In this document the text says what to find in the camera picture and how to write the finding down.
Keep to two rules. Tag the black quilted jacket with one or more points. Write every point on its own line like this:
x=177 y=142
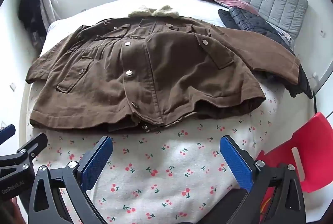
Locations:
x=249 y=19

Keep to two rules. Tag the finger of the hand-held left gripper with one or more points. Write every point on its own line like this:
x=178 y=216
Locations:
x=7 y=132
x=33 y=146

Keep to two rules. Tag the bed with cherry print sheet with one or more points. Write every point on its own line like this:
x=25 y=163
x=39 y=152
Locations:
x=169 y=161

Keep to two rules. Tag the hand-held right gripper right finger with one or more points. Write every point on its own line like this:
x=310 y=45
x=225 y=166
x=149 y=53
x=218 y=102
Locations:
x=235 y=161

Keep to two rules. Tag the white wall socket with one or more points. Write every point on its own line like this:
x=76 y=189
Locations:
x=315 y=76
x=12 y=86
x=322 y=33

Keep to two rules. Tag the red plastic chair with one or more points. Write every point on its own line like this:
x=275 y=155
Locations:
x=312 y=140

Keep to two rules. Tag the brown jacket with fleece collar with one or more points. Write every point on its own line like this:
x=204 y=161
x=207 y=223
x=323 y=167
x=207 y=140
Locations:
x=156 y=70

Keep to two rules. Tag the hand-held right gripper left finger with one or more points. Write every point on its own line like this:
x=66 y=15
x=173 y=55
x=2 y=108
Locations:
x=96 y=157

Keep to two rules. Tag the dark hanging clothes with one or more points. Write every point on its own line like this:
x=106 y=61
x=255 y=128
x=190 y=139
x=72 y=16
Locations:
x=30 y=10

